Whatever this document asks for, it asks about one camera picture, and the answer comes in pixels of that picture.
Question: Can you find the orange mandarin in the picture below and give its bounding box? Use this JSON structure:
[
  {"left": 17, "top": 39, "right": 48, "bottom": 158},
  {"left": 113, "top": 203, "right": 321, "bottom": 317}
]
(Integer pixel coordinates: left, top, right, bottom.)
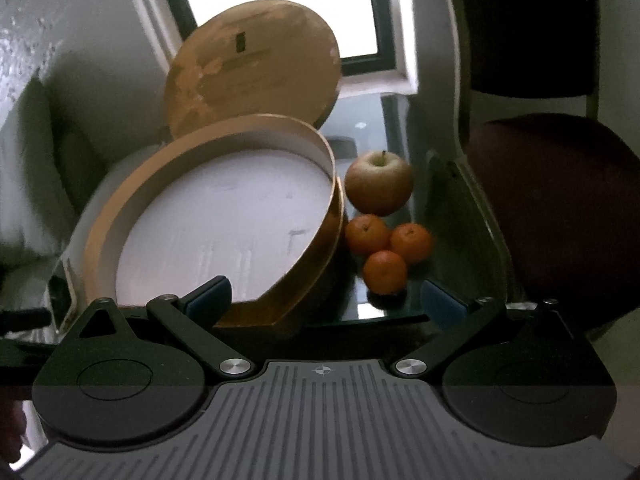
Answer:
[
  {"left": 361, "top": 250, "right": 408, "bottom": 296},
  {"left": 345, "top": 214, "right": 390, "bottom": 257},
  {"left": 390, "top": 223, "right": 434, "bottom": 264}
]

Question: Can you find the red-yellow apple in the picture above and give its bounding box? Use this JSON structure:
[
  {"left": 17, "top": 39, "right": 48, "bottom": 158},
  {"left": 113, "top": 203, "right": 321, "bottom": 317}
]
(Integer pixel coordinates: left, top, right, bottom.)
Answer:
[{"left": 345, "top": 151, "right": 413, "bottom": 217}]

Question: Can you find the gold round box lid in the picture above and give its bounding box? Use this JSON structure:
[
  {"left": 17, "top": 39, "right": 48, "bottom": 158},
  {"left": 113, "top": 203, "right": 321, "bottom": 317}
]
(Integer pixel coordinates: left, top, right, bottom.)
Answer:
[{"left": 164, "top": 0, "right": 342, "bottom": 139}]

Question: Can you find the gold round gift box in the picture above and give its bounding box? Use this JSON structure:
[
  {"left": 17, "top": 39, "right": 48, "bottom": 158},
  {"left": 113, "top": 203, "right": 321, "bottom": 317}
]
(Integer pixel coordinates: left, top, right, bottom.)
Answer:
[{"left": 84, "top": 115, "right": 345, "bottom": 328}]

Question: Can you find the black chair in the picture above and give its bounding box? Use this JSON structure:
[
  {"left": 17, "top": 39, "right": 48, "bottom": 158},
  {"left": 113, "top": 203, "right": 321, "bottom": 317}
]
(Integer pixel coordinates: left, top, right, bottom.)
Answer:
[{"left": 424, "top": 0, "right": 640, "bottom": 340}]

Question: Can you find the grey sofa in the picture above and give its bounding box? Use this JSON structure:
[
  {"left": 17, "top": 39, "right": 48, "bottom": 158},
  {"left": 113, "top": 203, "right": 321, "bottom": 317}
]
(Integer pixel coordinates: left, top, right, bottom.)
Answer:
[{"left": 0, "top": 74, "right": 166, "bottom": 331}]

